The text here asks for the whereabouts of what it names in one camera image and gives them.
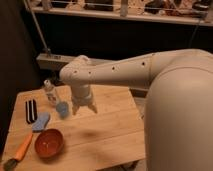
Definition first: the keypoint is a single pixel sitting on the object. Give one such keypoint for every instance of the orange handled brush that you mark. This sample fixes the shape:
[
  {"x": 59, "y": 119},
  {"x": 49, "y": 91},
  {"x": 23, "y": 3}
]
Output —
[{"x": 10, "y": 164}]

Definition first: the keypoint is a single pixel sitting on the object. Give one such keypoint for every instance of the clear plastic bottle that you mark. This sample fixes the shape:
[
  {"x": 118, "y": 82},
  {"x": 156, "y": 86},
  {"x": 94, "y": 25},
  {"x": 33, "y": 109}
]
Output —
[{"x": 51, "y": 93}]

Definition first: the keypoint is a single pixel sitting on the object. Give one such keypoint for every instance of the black and white striped object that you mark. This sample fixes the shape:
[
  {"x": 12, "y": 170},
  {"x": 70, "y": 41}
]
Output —
[{"x": 31, "y": 111}]

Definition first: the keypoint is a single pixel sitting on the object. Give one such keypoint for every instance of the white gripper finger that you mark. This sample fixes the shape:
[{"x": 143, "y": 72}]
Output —
[
  {"x": 92, "y": 107},
  {"x": 75, "y": 109}
]

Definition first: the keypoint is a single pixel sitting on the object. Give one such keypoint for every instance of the wooden shelf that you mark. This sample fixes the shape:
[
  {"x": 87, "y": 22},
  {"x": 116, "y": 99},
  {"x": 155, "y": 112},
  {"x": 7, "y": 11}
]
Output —
[{"x": 185, "y": 12}]

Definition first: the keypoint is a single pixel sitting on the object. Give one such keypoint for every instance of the red ceramic bowl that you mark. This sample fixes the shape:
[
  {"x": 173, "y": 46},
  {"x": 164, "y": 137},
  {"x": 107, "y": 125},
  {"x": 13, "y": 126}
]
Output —
[{"x": 49, "y": 143}]

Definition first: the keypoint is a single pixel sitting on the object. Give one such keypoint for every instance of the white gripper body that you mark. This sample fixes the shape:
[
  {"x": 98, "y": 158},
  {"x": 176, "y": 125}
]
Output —
[{"x": 81, "y": 95}]

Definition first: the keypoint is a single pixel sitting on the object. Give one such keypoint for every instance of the blue ceramic cup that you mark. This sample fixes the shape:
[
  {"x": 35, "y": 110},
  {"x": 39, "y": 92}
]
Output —
[{"x": 63, "y": 109}]

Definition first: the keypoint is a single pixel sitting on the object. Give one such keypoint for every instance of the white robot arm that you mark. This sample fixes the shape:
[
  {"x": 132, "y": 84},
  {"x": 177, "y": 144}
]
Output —
[{"x": 178, "y": 116}]

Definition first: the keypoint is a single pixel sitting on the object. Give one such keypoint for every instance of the metal rod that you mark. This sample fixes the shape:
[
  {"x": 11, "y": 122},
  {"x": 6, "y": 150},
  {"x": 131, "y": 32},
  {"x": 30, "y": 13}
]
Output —
[{"x": 45, "y": 47}]

